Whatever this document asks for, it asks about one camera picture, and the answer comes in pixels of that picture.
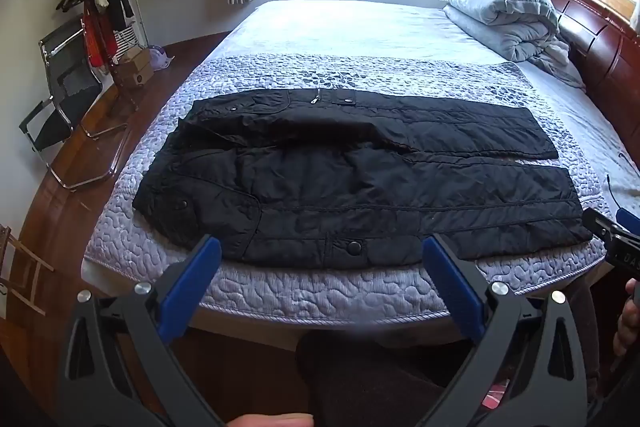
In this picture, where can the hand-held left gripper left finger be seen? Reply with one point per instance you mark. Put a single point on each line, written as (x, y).
(196, 271)

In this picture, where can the folded grey duvet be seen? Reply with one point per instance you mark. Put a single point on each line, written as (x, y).
(495, 2)

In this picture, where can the bed with lilac quilted bedspread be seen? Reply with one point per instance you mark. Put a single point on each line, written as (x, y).
(350, 37)

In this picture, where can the person's right hand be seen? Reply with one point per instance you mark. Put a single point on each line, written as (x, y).
(627, 322)

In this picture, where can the person's dark trouser legs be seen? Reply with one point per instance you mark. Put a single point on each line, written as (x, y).
(380, 382)

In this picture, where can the black mesh chrome chair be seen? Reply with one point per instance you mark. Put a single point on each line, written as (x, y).
(70, 82)

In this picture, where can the wooden folding frame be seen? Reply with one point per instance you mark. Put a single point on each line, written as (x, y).
(25, 267)

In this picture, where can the crumpled grey cloth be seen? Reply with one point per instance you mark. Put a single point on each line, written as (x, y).
(557, 62)

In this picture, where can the black quilted jacket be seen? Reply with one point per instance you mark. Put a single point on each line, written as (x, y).
(325, 187)

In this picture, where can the cardboard box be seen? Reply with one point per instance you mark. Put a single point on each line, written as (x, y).
(135, 69)

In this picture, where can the pale purple bag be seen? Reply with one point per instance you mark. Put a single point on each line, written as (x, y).
(162, 58)

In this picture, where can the red hanging garment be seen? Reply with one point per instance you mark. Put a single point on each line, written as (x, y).
(97, 42)

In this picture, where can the striped bag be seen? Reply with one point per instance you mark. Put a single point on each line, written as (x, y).
(125, 44)

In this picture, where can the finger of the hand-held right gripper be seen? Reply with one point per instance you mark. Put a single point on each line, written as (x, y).
(630, 218)
(597, 222)

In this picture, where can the brown wooden headboard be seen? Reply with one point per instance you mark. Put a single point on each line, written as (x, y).
(605, 42)

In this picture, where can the person's left hand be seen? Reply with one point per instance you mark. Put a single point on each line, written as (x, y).
(270, 421)

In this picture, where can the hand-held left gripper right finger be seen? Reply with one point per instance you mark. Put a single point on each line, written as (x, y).
(450, 277)

